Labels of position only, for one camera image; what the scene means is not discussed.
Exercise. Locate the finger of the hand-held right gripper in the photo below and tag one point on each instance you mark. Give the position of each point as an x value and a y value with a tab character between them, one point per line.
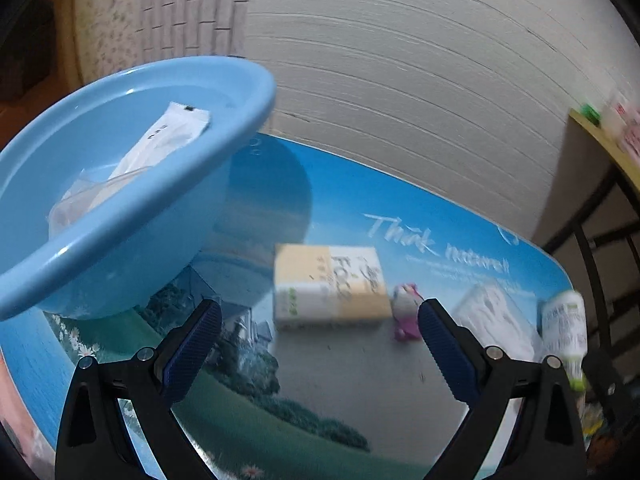
602	375

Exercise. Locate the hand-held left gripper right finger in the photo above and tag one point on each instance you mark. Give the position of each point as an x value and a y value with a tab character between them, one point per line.
445	350

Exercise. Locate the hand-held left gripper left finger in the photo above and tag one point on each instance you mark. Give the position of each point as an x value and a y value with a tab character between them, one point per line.
195	345

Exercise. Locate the green and white canister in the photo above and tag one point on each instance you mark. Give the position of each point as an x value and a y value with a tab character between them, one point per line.
562	325

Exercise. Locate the yellow and white carton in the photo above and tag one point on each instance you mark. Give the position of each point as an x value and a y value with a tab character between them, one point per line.
330	285

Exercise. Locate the clear plastic bag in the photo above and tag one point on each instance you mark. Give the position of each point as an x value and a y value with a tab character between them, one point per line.
85	200

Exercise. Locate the long white packet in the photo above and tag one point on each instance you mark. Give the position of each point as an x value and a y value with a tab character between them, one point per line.
160	135

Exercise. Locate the blue plastic basin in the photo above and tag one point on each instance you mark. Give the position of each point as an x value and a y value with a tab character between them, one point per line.
150	90

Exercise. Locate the small pink purple toy figure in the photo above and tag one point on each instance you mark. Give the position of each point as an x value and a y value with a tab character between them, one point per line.
406	315

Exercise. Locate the white tissue packet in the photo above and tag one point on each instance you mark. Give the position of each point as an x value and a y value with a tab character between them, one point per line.
495	315

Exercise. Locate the yellow table with black legs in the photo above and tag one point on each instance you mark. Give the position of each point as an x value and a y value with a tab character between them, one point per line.
600	135

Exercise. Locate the small green box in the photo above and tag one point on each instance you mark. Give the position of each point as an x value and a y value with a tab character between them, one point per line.
590	113

